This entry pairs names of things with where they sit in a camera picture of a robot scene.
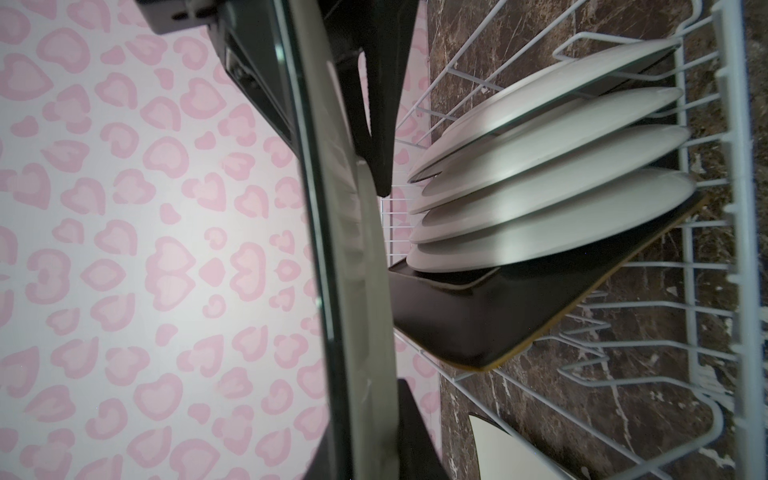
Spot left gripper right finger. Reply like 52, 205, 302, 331
397, 379, 449, 480

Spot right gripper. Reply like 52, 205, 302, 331
136, 0, 296, 150

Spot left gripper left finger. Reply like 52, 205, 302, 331
302, 426, 336, 480

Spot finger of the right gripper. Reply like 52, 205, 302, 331
318, 0, 419, 197

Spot white square plate black rim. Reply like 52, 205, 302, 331
469, 415, 573, 480

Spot white round plate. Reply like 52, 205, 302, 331
410, 124, 690, 244
409, 87, 682, 215
407, 39, 679, 183
406, 168, 696, 273

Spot white wire dish rack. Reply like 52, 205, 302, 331
383, 1, 767, 479

